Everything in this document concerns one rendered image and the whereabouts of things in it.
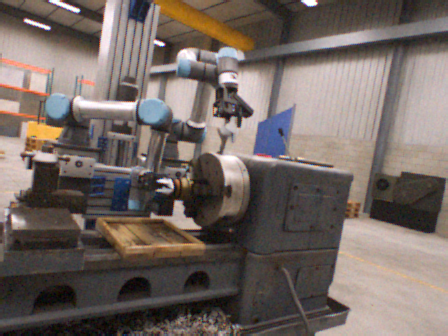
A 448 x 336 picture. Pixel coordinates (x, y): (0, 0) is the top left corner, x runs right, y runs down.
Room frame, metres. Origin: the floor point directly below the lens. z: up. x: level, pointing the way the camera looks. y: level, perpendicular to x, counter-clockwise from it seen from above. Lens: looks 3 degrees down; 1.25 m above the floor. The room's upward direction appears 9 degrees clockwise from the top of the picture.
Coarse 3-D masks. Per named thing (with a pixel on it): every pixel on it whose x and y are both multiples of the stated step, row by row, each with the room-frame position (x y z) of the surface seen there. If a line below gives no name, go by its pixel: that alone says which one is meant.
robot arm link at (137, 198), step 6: (132, 186) 1.42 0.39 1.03; (132, 192) 1.42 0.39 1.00; (138, 192) 1.41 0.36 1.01; (144, 192) 1.43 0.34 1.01; (132, 198) 1.41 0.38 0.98; (138, 198) 1.41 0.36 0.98; (144, 198) 1.43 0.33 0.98; (132, 204) 1.41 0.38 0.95; (138, 204) 1.41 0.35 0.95; (144, 204) 1.44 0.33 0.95; (138, 210) 1.42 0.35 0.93
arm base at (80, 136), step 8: (64, 128) 1.55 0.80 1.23; (72, 128) 1.54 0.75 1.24; (80, 128) 1.56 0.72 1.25; (88, 128) 1.60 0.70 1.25; (64, 136) 1.53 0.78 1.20; (72, 136) 1.53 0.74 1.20; (80, 136) 1.55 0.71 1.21; (88, 136) 1.59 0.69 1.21; (72, 144) 1.53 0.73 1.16; (80, 144) 1.54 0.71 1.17; (88, 144) 1.59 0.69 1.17
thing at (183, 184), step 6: (174, 180) 1.23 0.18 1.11; (180, 180) 1.25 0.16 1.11; (186, 180) 1.26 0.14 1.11; (168, 186) 1.27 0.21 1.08; (174, 186) 1.22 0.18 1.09; (180, 186) 1.23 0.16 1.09; (186, 186) 1.24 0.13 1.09; (174, 192) 1.22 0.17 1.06; (180, 192) 1.24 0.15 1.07; (186, 192) 1.24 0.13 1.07; (180, 198) 1.26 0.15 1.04; (186, 198) 1.26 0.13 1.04
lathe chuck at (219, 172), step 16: (208, 160) 1.33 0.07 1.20; (224, 160) 1.28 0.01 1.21; (208, 176) 1.32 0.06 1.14; (224, 176) 1.22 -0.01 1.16; (240, 176) 1.27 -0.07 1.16; (240, 192) 1.25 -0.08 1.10; (208, 208) 1.28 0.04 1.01; (224, 208) 1.22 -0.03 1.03; (208, 224) 1.27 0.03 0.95; (224, 224) 1.29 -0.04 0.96
